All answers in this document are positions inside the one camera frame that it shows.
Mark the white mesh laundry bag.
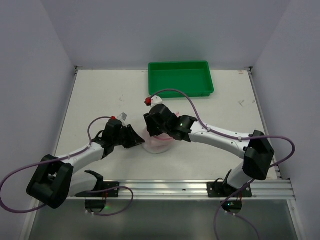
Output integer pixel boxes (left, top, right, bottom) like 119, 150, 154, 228
141, 126, 175, 154

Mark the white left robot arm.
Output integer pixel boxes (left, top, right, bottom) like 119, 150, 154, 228
26, 119, 145, 209

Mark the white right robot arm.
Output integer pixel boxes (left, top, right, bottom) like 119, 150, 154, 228
143, 104, 275, 190

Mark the green plastic tray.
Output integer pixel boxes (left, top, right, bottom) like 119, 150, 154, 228
148, 60, 215, 98

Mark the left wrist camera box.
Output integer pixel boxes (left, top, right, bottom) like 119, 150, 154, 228
116, 112, 128, 126

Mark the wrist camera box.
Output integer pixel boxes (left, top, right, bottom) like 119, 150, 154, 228
116, 112, 128, 126
150, 95, 163, 108

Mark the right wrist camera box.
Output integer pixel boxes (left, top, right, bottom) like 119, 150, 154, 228
150, 95, 163, 108

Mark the aluminium front mounting rail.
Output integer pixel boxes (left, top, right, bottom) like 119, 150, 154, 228
67, 178, 295, 200

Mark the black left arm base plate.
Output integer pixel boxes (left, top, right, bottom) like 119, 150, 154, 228
74, 181, 121, 198

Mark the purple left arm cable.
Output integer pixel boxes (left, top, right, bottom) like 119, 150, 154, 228
0, 115, 135, 216

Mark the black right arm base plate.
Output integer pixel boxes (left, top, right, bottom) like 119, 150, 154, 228
206, 174, 253, 198

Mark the aluminium table edge frame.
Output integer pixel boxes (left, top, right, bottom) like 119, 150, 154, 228
18, 65, 306, 240

